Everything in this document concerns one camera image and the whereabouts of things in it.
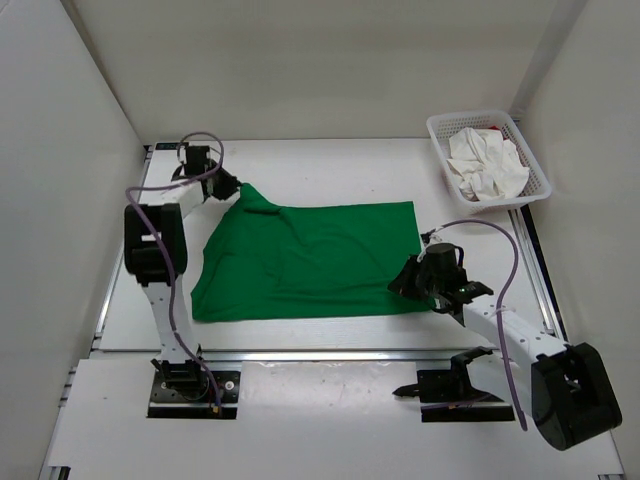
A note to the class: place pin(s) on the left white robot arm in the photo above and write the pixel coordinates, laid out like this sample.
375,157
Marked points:
156,254

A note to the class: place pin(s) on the aluminium left rail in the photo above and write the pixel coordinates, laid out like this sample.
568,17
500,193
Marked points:
114,273

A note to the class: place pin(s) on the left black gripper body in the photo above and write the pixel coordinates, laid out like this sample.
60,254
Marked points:
213,165

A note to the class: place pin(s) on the white plastic basket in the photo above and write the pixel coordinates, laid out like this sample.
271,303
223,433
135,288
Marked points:
442,127

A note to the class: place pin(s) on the red cloth in basket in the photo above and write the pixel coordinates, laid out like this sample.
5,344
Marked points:
505,136

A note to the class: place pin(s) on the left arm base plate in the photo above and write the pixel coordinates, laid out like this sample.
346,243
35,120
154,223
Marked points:
186,394

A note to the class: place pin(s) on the aluminium front rail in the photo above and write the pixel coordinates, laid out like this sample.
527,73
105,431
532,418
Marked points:
275,356

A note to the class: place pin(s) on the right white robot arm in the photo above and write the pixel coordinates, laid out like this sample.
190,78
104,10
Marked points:
564,389

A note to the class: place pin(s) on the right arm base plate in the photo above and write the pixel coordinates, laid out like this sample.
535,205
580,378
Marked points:
443,400

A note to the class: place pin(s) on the green t shirt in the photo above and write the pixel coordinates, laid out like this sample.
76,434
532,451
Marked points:
268,262

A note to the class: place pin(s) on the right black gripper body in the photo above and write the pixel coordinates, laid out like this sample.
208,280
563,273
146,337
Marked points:
431,286

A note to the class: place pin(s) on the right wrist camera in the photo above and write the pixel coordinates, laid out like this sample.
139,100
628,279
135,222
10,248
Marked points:
430,237

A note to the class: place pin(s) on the white crumpled t shirt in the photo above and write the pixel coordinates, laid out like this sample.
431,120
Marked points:
485,165

